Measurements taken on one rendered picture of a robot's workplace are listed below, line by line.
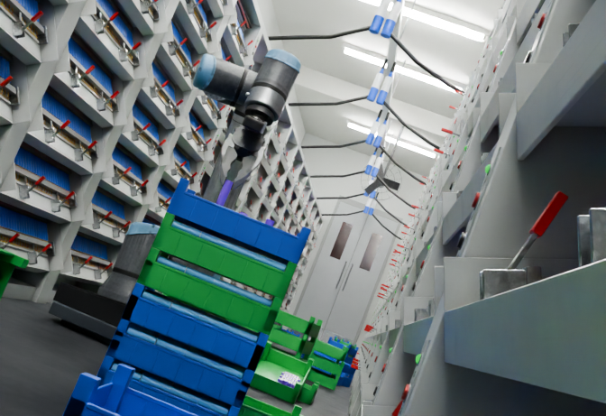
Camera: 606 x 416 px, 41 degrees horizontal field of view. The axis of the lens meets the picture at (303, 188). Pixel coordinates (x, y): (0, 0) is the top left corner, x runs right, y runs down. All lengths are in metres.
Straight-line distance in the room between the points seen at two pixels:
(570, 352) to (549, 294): 0.04
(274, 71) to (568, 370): 1.68
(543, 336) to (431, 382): 0.41
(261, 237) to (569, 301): 1.45
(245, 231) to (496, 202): 1.03
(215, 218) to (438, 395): 1.06
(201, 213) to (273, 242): 0.17
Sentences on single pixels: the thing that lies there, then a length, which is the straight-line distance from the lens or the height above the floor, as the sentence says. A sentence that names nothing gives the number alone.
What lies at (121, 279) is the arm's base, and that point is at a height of 0.20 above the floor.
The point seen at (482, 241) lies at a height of 0.43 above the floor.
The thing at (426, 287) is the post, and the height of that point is 0.43.
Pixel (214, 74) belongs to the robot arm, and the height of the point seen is 0.77.
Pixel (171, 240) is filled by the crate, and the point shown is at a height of 0.35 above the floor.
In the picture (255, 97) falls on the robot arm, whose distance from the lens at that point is 1.93.
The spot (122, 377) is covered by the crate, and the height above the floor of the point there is 0.15.
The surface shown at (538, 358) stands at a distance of 0.37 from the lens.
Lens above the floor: 0.30
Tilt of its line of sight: 8 degrees up
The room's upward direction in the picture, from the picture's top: 22 degrees clockwise
